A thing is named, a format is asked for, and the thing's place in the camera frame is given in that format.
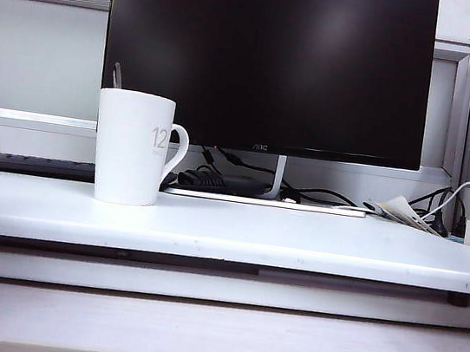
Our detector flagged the black computer keyboard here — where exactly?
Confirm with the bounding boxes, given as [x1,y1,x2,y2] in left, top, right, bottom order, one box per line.
[0,150,98,186]

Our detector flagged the metal spoon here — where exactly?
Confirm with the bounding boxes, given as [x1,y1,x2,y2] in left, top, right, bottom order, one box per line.
[110,61,127,91]

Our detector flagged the black power adapter brick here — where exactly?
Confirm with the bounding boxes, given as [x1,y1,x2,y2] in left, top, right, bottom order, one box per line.
[176,166,275,200]

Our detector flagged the folded paper booklet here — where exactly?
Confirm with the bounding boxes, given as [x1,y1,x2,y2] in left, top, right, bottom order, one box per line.
[362,190,442,235]

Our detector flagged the silver monitor stand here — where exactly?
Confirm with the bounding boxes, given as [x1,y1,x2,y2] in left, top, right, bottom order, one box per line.
[161,139,374,222]

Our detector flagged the black AOC computer monitor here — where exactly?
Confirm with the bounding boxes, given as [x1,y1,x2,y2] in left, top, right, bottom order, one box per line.
[91,0,445,177]

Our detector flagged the white raised desk board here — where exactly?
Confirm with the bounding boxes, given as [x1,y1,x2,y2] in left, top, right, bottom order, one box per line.
[0,163,470,303]

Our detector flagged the black cable bundle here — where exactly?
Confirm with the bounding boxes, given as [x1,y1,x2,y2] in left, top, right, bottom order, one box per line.
[404,181,470,239]

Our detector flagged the black monitor cable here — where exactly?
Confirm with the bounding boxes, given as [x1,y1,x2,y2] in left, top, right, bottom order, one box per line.
[199,143,281,179]
[279,183,367,212]

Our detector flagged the white mug with number print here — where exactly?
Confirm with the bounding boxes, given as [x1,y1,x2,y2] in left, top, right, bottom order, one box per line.
[85,85,197,213]

